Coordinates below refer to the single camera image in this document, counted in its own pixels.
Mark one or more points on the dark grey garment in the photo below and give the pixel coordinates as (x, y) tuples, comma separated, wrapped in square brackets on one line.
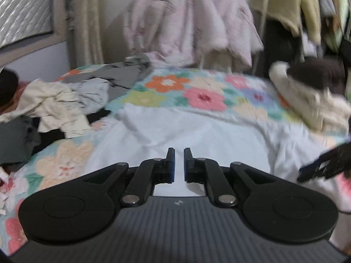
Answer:
[(118, 72)]

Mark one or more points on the pink floral quilt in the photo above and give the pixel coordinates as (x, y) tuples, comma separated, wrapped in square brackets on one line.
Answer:
[(192, 19)]

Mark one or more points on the dark grey-green garment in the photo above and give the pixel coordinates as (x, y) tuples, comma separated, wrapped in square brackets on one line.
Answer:
[(16, 139)]

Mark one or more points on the black round object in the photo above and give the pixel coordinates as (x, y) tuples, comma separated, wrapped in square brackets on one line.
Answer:
[(8, 86)]

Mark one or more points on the beige window frame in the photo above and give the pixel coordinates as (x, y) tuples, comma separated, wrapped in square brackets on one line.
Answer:
[(33, 42)]

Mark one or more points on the light grey garment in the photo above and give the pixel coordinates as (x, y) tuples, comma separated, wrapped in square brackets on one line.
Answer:
[(93, 93)]

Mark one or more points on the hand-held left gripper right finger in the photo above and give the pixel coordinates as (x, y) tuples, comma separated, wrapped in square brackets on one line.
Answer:
[(187, 167)]

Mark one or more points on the beige hanging cloth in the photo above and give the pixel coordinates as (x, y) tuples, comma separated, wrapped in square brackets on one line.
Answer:
[(219, 59)]

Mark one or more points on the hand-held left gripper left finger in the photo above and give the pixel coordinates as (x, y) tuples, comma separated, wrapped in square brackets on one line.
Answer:
[(172, 167)]

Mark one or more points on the white fleece garment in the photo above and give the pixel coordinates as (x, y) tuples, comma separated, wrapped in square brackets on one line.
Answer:
[(192, 131)]

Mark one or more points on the cream printed garment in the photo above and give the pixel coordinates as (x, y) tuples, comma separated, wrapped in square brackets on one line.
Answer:
[(49, 98)]

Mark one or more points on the yellow-green hanging garment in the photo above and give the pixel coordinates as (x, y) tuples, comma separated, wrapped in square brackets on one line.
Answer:
[(282, 0)]

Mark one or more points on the beige curtain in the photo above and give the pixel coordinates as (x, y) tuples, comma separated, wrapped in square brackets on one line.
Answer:
[(85, 19)]

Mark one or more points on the silver quilted panel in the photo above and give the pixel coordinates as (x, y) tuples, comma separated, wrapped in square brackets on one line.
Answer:
[(24, 5)]

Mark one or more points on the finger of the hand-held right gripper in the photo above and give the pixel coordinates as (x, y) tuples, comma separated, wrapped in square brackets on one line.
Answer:
[(312, 168)]

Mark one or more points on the black hanging jacket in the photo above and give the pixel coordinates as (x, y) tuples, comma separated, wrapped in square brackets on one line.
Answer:
[(346, 49)]

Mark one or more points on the black garment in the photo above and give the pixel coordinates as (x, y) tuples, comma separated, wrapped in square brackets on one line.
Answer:
[(52, 137)]

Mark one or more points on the cream and brown fleece jacket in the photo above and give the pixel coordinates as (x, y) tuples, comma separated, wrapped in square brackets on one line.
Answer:
[(309, 101)]

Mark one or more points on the dark hanging garment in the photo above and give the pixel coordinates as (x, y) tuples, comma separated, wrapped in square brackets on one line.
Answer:
[(277, 46)]

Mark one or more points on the floral bedspread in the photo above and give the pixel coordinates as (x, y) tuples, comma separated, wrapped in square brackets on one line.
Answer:
[(203, 97)]

